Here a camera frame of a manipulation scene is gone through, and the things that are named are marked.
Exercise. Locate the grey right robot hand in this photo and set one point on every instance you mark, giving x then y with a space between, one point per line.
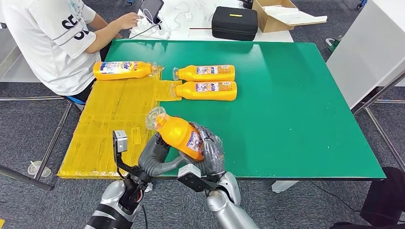
215 155

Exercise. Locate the person's right hand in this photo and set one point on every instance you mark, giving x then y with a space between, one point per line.
128 20

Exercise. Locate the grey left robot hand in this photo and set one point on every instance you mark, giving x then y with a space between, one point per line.
153 161

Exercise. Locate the orange detergent bottle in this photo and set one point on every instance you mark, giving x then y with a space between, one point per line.
126 74
189 74
177 132
189 91

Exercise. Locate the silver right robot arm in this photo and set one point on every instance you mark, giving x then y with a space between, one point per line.
227 211

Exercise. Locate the person's left forearm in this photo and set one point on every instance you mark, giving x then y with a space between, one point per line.
98 22

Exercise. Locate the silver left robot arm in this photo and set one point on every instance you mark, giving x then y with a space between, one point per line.
110 205

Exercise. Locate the person's right forearm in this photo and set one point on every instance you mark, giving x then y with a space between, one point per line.
102 36

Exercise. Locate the white table leg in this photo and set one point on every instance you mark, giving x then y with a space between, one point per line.
283 186
149 187

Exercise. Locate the dark tablet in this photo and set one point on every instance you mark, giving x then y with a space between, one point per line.
151 8

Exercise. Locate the white power strip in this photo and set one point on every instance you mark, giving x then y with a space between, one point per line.
152 33

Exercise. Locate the thin dark stick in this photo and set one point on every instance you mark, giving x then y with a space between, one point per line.
201 28

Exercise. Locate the person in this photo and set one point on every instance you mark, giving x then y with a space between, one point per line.
47 47

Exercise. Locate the blue stool seat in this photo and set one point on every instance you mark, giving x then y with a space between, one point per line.
77 100

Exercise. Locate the black zip case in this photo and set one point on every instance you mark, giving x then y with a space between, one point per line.
234 24

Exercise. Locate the clear plastic cup lid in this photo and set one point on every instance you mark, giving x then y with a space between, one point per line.
38 169

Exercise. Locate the small black device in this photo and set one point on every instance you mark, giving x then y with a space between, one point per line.
247 4

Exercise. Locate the open cardboard box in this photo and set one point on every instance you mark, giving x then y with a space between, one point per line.
269 23

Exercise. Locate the white sheet in box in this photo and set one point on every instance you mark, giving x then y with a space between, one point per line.
295 17

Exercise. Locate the green floor object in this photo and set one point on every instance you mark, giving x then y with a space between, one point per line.
332 45

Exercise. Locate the white cabinet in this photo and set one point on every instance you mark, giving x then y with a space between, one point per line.
364 47

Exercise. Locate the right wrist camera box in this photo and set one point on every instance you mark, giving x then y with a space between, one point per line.
193 180

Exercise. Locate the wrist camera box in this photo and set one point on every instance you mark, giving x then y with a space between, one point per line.
193 180
120 142

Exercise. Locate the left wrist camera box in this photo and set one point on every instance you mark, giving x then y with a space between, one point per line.
120 142

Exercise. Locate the steel tube frame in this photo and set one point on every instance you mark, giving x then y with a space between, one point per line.
392 101
31 99

